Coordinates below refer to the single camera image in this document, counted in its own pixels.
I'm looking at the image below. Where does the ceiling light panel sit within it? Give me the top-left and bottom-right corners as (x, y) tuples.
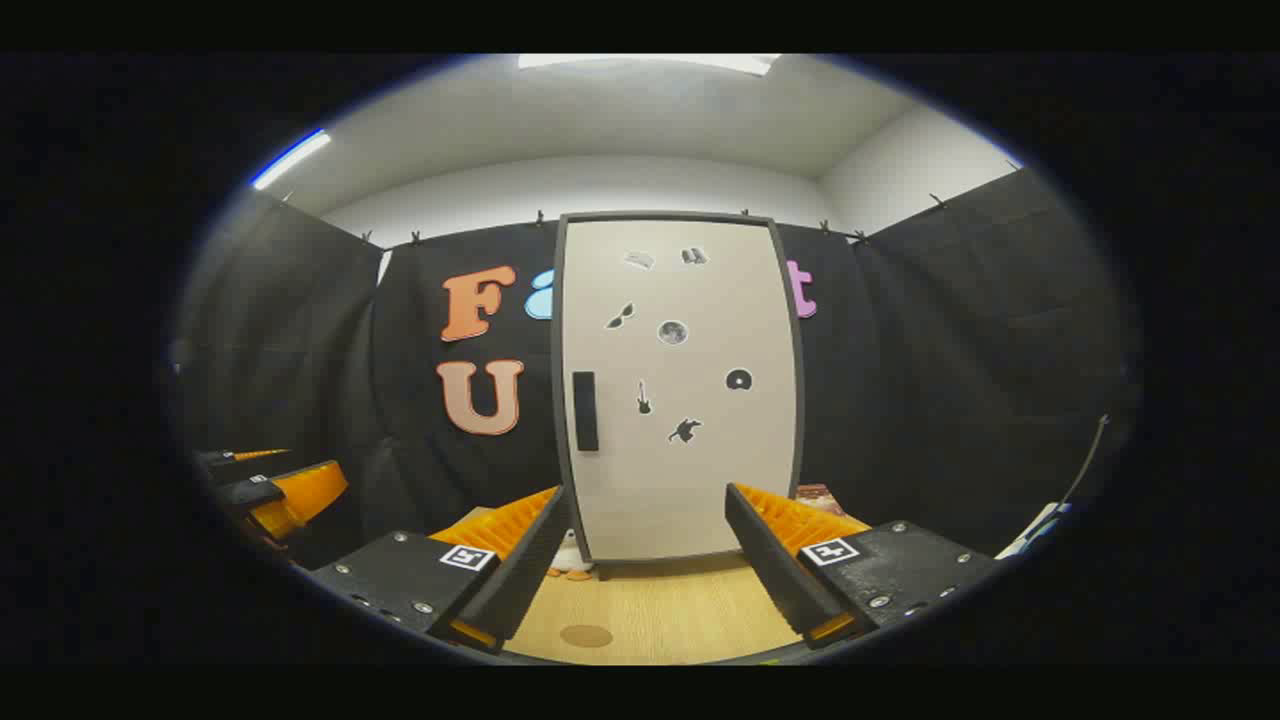
(518, 54), (781, 77)

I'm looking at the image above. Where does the black backdrop cloth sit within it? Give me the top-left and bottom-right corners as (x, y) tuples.
(170, 165), (1141, 571)

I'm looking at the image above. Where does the white cabinet door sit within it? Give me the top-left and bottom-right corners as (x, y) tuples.
(562, 220), (799, 561)

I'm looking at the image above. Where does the ceiling light strip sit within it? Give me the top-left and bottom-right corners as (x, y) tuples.
(250, 130), (332, 191)

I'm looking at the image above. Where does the grey cabinet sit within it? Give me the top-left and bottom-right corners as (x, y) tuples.
(552, 211), (807, 581)

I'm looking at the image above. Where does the blue white penguin plush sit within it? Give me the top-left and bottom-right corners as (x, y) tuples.
(548, 530), (596, 583)

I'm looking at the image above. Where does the brown patterned box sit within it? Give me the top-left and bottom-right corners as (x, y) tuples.
(795, 483), (851, 516)

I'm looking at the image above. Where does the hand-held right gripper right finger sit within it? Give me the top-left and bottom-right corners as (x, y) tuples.
(725, 482), (1001, 651)

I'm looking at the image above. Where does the black door handle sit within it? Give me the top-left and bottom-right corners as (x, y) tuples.
(572, 370), (600, 453)

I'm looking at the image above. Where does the white cable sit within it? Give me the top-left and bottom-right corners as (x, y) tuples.
(998, 415), (1111, 558)

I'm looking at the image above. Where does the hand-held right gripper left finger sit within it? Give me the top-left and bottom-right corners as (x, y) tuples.
(310, 485), (571, 656)

